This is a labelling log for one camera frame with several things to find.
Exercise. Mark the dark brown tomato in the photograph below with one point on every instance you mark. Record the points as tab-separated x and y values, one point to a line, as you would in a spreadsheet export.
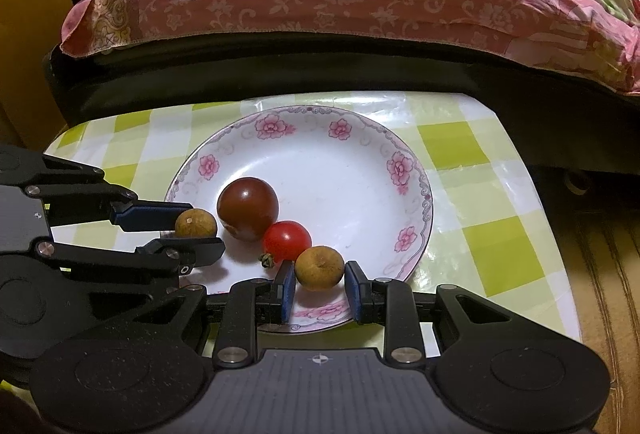
247	209

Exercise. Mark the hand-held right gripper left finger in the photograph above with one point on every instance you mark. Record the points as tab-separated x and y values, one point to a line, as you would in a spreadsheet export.
287	295

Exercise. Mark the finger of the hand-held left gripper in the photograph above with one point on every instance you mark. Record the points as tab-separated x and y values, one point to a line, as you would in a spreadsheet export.
205	250
147	217

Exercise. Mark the grey slipper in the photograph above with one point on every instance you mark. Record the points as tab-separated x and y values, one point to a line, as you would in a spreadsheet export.
577	183

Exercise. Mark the black bed frame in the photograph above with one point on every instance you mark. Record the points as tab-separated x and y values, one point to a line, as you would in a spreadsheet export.
200	68

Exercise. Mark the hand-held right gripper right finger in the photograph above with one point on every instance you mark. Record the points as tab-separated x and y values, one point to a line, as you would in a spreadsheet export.
352	295

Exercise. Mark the white floral plate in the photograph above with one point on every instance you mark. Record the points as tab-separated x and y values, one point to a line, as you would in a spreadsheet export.
340	174

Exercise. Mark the tan longan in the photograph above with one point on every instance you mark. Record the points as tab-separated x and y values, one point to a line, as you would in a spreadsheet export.
196	224
319	268

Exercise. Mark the red cherry tomato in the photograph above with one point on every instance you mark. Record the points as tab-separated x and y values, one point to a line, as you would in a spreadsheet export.
287	240

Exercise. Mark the wooden cabinet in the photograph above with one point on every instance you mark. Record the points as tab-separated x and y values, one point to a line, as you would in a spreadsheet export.
25	63

